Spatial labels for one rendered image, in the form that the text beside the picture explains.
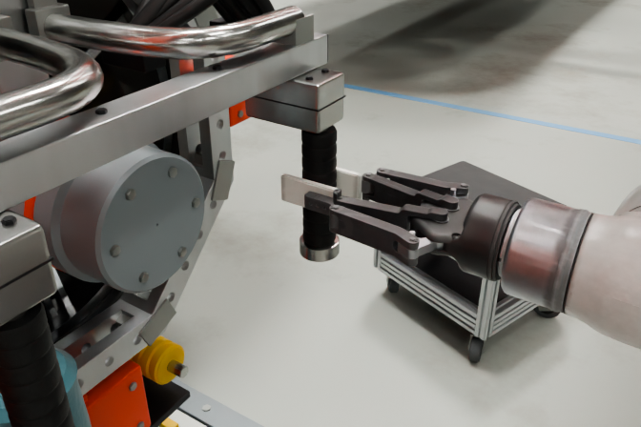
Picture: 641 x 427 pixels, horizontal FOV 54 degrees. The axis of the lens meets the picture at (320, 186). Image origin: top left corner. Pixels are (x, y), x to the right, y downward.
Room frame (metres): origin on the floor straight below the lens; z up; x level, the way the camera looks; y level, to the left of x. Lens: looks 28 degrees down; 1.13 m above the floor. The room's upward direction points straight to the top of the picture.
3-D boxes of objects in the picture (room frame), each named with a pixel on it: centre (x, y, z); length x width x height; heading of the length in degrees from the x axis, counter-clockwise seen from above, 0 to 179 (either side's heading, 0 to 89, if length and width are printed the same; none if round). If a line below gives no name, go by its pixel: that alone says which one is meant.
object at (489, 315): (1.43, -0.41, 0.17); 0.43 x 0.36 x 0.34; 38
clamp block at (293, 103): (0.60, 0.03, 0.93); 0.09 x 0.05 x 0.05; 57
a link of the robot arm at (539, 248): (0.46, -0.19, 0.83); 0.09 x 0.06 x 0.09; 147
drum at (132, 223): (0.53, 0.23, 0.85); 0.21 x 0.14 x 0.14; 57
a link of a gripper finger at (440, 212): (0.51, -0.06, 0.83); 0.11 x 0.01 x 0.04; 68
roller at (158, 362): (0.72, 0.31, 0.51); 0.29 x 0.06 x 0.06; 57
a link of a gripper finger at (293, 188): (0.56, 0.01, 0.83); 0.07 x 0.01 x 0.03; 58
